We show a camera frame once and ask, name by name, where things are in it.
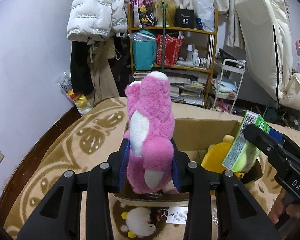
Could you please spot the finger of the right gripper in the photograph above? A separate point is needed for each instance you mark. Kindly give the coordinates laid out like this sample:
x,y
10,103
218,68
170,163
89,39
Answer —
x,y
277,136

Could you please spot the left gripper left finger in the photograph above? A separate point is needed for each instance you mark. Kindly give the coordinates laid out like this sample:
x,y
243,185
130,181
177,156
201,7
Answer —
x,y
57,216

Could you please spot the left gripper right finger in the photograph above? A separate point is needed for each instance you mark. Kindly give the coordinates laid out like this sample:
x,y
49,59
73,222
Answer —
x,y
238,212

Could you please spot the green tissue pack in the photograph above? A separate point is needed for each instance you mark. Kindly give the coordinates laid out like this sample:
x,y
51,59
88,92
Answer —
x,y
242,154

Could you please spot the yellow plush toy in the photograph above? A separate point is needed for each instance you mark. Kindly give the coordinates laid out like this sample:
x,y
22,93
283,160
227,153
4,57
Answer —
x,y
216,153

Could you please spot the pink plush bear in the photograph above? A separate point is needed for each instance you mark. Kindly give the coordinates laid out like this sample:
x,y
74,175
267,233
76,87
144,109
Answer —
x,y
150,130

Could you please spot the person's right hand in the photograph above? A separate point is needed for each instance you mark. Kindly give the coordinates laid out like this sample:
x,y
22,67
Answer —
x,y
278,208

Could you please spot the cream cushion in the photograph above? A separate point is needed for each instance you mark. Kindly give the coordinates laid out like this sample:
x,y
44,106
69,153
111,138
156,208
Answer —
x,y
297,92

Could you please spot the white paper tag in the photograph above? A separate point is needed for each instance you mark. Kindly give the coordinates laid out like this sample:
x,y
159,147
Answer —
x,y
177,215

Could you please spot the white rolling cart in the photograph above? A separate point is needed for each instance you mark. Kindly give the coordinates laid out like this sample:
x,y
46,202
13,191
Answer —
x,y
227,84

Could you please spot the cardboard box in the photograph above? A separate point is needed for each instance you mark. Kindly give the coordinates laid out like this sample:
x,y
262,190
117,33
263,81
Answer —
x,y
192,136

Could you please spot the white small plush toy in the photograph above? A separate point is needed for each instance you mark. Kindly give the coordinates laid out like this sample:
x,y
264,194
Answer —
x,y
138,223

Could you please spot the beige patterned blanket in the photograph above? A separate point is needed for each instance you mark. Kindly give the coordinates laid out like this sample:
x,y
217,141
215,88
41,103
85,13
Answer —
x,y
93,137

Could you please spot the stack of books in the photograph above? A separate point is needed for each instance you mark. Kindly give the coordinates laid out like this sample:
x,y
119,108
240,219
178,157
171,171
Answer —
x,y
185,88

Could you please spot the cream folded mattress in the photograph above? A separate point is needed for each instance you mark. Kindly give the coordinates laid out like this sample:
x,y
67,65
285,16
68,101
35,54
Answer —
x,y
268,46

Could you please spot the plastic bag on floor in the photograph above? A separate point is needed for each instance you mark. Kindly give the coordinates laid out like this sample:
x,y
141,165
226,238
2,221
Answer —
x,y
78,99

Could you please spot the wooden bookshelf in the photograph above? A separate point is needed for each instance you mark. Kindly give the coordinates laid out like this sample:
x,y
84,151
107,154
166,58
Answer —
x,y
201,35

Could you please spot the red gift bag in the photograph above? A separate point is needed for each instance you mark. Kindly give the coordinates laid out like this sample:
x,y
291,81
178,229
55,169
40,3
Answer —
x,y
172,48

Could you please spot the black hanging garment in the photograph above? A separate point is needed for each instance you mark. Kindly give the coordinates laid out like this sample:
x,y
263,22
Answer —
x,y
79,69

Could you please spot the white plastic bag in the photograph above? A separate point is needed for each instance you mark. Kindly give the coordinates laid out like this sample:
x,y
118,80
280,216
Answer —
x,y
205,14

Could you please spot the black box marked 40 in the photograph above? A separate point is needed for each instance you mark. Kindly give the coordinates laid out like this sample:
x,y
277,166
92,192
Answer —
x,y
184,18

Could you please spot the teal bag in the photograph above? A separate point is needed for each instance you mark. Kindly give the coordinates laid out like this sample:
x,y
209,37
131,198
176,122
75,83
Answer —
x,y
144,45

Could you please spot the green pole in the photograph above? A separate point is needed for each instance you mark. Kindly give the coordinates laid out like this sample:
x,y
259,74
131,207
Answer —
x,y
163,6

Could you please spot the beige hanging trousers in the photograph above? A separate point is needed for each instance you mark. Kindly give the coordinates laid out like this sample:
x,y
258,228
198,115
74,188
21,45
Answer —
x,y
104,85

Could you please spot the colourful cartoon bag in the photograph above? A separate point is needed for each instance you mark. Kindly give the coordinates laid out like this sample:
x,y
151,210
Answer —
x,y
143,14

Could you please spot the white puffer jacket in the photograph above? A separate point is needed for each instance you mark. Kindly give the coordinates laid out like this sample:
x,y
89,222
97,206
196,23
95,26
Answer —
x,y
96,20

